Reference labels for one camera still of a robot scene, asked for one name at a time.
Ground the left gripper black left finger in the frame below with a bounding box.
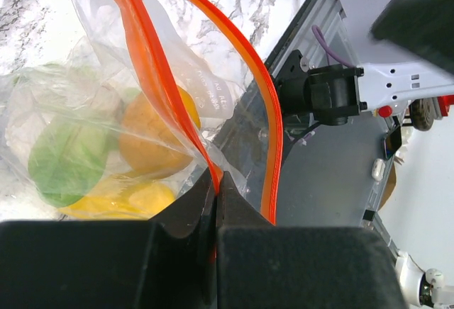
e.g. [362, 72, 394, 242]
[1, 172, 216, 308]

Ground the yellow toy orange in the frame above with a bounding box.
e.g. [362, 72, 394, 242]
[118, 92, 193, 179]

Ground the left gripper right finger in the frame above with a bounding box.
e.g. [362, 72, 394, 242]
[216, 174, 406, 308]

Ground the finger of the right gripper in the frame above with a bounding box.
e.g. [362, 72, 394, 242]
[370, 0, 453, 74]

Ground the clear zip top bag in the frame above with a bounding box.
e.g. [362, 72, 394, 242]
[1, 0, 283, 222]

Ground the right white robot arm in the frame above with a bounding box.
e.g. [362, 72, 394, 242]
[275, 0, 453, 126]

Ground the yellow toy corn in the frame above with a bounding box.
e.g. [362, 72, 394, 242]
[60, 172, 176, 220]

